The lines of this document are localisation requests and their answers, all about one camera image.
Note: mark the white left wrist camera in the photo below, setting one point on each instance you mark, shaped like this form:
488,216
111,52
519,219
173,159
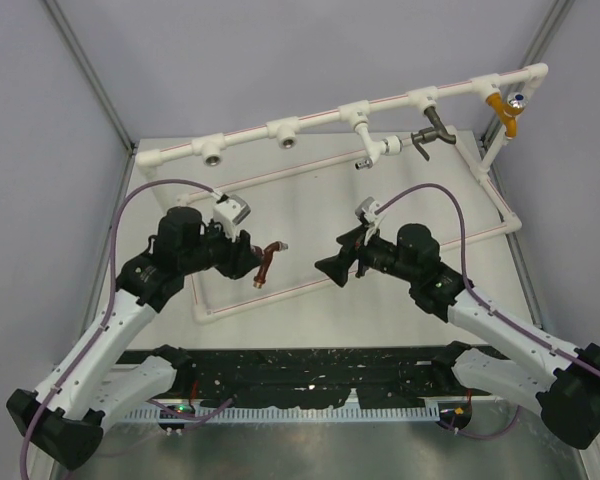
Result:
229,212

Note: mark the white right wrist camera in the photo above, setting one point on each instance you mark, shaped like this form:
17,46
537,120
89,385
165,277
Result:
367,212

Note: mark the white water faucet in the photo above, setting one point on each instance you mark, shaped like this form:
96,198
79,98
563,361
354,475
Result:
389,146

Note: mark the orange yellow water faucet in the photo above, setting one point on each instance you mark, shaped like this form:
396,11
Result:
507,110

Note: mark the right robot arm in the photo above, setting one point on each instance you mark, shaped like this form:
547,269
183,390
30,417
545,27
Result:
555,379

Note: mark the grey aluminium frame post left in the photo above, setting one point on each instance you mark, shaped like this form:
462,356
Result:
67,34

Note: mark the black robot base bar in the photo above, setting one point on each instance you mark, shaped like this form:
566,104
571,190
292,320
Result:
318,378

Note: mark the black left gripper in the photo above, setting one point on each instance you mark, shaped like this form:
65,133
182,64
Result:
240,256

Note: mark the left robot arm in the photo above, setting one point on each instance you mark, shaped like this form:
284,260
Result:
67,414

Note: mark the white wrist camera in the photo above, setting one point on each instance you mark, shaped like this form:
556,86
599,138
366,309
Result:
229,212
367,212

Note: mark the brown red water faucet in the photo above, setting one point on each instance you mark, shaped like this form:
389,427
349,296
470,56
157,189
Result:
266,255

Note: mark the white PVC pipe frame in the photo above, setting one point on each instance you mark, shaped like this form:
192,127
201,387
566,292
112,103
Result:
298,175

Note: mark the dark grey lever faucet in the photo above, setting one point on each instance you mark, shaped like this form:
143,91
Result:
436,131

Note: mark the white slotted cable duct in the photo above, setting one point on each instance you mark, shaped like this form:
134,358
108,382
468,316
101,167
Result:
349,413

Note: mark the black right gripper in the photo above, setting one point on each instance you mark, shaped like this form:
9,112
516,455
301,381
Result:
337,267

